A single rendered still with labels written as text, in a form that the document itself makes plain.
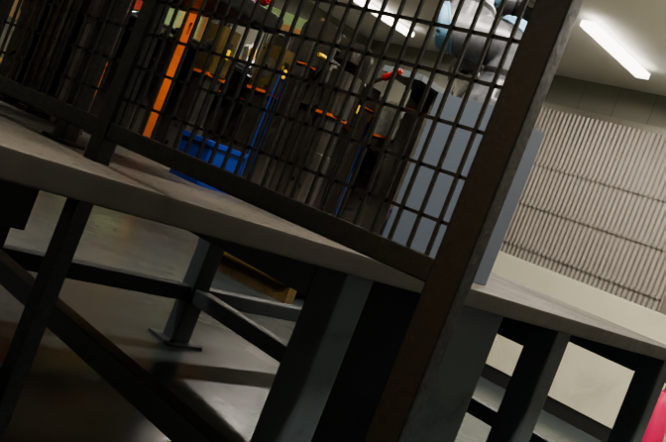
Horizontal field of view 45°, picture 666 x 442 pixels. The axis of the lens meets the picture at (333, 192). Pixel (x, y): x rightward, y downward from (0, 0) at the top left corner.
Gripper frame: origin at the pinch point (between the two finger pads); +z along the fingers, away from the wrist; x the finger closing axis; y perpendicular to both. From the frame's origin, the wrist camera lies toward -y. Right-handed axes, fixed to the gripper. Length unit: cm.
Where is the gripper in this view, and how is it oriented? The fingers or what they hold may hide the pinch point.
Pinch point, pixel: (454, 95)
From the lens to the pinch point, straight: 253.5
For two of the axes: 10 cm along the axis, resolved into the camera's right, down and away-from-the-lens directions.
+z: -3.6, 9.3, 0.1
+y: 3.5, 1.3, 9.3
